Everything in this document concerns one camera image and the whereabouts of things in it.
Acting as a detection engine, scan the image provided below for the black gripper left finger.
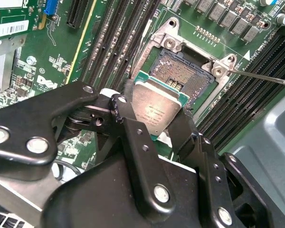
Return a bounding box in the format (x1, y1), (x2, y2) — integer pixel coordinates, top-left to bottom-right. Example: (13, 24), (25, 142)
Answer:
(0, 79), (179, 225)

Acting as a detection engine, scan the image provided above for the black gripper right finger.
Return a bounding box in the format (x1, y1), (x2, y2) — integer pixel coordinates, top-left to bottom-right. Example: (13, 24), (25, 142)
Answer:
(168, 108), (276, 228)

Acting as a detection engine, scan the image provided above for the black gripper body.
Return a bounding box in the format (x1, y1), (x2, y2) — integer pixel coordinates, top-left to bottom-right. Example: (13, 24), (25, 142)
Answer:
(41, 155), (213, 228)

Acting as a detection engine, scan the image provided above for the silver green CPU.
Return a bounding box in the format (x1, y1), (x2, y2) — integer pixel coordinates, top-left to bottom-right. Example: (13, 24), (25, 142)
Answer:
(130, 70), (190, 142)

